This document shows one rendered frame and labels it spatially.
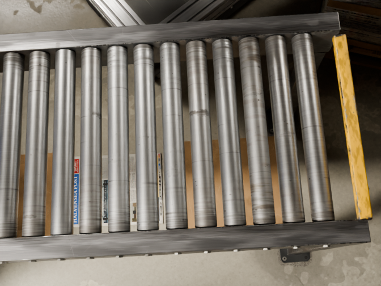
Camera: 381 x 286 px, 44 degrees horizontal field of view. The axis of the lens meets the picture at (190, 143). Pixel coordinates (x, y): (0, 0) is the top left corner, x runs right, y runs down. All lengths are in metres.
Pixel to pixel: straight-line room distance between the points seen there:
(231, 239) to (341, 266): 0.91
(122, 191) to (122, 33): 0.39
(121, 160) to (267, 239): 0.37
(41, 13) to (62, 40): 1.04
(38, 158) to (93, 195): 0.16
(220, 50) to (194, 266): 0.95
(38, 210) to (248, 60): 0.60
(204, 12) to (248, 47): 0.72
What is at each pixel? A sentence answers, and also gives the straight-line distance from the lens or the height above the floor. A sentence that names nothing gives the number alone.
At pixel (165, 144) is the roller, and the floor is 0.79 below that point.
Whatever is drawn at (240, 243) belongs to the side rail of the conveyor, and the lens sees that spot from 1.05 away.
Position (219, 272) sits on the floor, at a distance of 1.84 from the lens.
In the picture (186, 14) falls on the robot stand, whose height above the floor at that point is 0.23.
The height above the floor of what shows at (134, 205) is 0.01.
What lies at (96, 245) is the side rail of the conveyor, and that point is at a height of 0.80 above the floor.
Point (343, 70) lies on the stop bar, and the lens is 1.16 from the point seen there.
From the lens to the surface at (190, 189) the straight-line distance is 1.87.
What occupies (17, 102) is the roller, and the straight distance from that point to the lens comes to 1.21.
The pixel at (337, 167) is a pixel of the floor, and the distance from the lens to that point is 1.95.
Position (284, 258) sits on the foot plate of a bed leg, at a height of 0.00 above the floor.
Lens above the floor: 1.84
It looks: 75 degrees down
